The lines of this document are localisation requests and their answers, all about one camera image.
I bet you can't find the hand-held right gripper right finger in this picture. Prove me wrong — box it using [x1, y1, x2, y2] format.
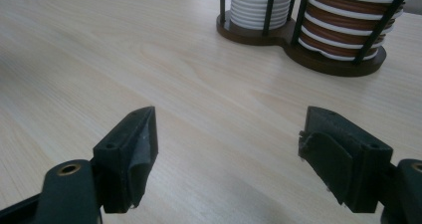
[298, 106, 394, 214]

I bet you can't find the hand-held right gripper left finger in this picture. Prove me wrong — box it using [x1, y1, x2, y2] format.
[92, 106, 159, 215]

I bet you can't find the stack of brown paper cups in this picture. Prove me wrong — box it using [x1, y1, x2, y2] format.
[298, 0, 407, 62]

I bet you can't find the dark wooden cup holder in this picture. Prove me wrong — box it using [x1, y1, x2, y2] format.
[216, 0, 417, 78]

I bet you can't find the stack of white paper cups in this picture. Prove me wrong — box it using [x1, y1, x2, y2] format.
[229, 0, 295, 31]

